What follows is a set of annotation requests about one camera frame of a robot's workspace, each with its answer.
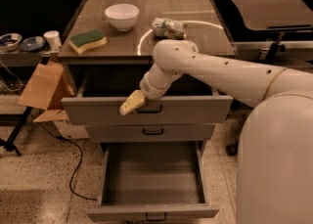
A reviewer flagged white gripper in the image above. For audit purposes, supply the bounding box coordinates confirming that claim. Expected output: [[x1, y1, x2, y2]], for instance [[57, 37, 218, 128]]
[[119, 64, 182, 115]]

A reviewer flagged grey top drawer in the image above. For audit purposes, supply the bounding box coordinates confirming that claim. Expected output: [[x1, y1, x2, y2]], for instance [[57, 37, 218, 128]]
[[62, 65, 232, 126]]

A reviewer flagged grey drawer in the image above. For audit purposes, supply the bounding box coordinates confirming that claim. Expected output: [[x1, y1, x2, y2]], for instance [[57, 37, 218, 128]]
[[86, 124, 215, 143], [87, 141, 219, 222], [62, 65, 232, 126]]

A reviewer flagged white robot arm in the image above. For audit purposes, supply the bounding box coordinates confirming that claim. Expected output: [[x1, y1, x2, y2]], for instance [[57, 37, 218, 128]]
[[120, 40, 313, 224]]

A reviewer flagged grey middle drawer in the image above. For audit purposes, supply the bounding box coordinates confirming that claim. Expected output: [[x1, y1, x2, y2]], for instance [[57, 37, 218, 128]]
[[86, 124, 215, 143]]

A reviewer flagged grey drawer cabinet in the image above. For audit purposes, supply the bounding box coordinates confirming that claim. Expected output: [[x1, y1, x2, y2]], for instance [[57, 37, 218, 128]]
[[57, 0, 237, 157]]

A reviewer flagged grey bottom drawer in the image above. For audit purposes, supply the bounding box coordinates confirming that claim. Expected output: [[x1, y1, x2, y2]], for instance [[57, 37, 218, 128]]
[[87, 141, 219, 222]]

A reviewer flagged open cardboard box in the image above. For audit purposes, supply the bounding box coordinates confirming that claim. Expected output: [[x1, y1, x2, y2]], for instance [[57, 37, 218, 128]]
[[18, 61, 89, 139]]

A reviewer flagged crumpled snack bag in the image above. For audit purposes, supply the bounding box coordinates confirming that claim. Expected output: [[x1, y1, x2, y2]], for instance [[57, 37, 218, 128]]
[[152, 18, 187, 40]]

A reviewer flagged green yellow sponge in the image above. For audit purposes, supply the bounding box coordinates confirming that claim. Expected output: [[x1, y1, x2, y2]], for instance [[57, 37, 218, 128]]
[[69, 29, 107, 54]]

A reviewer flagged white ceramic bowl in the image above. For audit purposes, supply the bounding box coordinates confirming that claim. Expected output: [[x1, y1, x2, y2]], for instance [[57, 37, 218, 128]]
[[105, 4, 140, 31]]

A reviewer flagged white paper cup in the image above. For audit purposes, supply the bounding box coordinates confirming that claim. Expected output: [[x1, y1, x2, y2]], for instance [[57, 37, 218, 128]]
[[43, 30, 62, 51]]

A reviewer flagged blue plate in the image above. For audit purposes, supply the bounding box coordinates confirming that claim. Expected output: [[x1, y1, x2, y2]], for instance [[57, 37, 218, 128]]
[[20, 36, 46, 52]]

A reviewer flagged black tripod stand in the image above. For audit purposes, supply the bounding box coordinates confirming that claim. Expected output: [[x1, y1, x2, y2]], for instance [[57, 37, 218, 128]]
[[0, 107, 32, 157]]

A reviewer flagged blue patterned bowl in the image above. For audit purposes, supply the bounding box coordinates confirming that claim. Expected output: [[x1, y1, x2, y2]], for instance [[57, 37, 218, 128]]
[[0, 33, 22, 52]]

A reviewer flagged black office chair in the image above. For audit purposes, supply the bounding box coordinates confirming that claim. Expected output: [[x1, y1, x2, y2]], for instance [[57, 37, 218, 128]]
[[220, 0, 313, 100]]

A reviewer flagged black floor cable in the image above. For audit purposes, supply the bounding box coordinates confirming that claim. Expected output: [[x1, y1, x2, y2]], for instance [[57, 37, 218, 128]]
[[30, 116, 98, 202]]

